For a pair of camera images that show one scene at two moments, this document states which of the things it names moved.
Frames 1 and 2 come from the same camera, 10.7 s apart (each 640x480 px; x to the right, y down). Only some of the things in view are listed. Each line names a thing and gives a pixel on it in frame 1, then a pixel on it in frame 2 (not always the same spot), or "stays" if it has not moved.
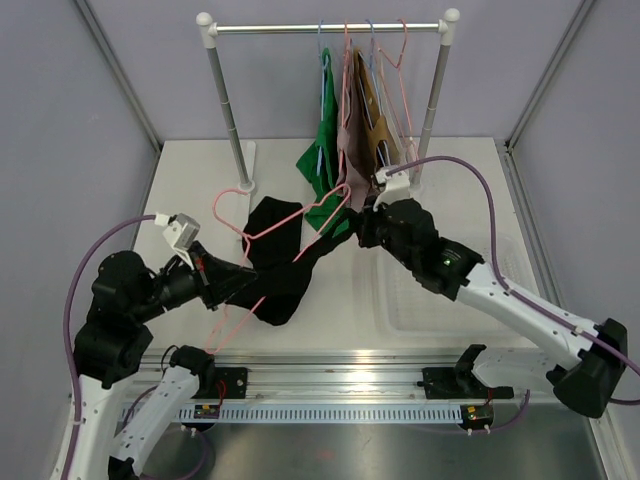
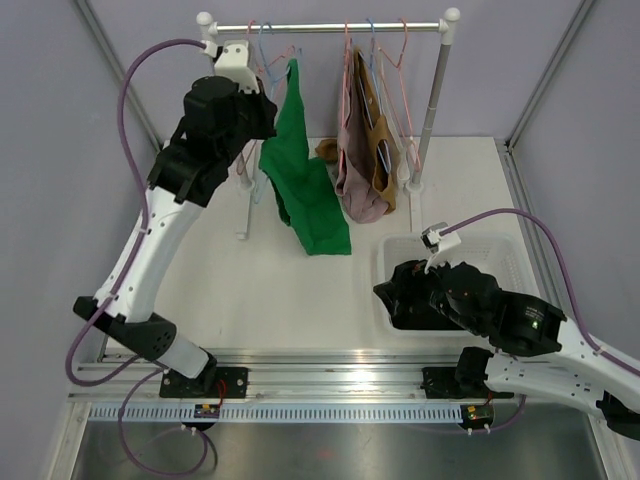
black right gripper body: (376, 230) -> (413, 276)
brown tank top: (369, 125) stays
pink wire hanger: (247, 237) -> (272, 61)
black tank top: (282, 267) -> (414, 310)
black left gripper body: (182, 283) -> (253, 122)
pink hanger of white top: (399, 67) stays
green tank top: (321, 165) -> (305, 189)
